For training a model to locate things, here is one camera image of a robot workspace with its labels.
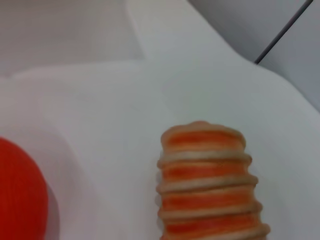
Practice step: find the orange striped bread loaf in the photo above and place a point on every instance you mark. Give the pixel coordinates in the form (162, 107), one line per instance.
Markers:
(207, 187)

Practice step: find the orange toy fruit with stem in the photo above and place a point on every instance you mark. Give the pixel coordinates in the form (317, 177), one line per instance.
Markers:
(22, 190)

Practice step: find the dark wall seam strip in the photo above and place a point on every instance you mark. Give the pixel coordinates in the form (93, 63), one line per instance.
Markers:
(282, 31)

